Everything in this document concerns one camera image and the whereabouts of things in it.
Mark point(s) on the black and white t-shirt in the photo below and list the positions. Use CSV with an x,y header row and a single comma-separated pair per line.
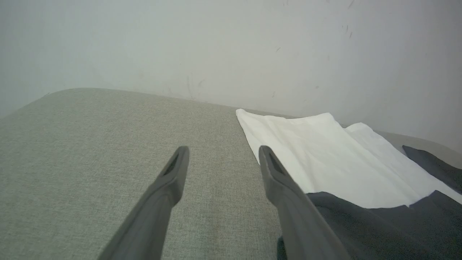
x,y
325,159

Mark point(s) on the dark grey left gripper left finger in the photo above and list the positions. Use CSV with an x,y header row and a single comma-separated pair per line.
x,y
155,209

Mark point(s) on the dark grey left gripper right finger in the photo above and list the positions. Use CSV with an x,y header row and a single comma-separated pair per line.
x,y
292,209

